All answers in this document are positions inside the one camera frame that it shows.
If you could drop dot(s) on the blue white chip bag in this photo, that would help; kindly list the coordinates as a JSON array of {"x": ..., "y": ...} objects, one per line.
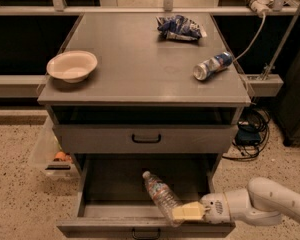
[{"x": 178, "y": 27}]

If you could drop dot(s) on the open grey middle drawer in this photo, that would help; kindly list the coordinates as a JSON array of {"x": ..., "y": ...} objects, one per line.
[{"x": 113, "y": 201}]

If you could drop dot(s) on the white power strip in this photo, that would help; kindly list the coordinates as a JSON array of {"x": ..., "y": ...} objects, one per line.
[{"x": 260, "y": 7}]

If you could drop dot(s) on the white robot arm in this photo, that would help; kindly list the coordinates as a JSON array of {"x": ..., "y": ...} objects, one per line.
[{"x": 262, "y": 203}]

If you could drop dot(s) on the clear plastic storage bin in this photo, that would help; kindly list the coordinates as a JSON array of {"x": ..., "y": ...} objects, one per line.
[{"x": 44, "y": 151}]

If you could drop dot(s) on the orange fruit in bin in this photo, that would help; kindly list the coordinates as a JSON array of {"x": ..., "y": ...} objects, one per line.
[{"x": 62, "y": 157}]

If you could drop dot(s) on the clear plastic water bottle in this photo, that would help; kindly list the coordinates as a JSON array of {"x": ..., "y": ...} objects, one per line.
[{"x": 163, "y": 197}]

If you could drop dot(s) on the grey drawer cabinet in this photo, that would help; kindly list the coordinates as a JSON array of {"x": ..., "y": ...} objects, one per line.
[{"x": 143, "y": 79}]

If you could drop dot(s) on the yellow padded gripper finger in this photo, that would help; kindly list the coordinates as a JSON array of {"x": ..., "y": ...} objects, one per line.
[{"x": 189, "y": 211}]

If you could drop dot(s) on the crushed blue soda can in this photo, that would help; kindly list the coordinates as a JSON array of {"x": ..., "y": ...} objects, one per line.
[{"x": 213, "y": 65}]

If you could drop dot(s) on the closed grey upper drawer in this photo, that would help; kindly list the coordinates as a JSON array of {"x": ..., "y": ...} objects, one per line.
[{"x": 145, "y": 139}]

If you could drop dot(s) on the white paper bowl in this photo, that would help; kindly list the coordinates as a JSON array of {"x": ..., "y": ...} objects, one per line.
[{"x": 72, "y": 66}]

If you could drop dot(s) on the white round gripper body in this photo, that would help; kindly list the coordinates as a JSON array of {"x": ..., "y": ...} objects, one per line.
[{"x": 215, "y": 207}]

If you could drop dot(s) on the blue box on floor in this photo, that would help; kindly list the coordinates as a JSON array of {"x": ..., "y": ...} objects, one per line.
[{"x": 244, "y": 138}]

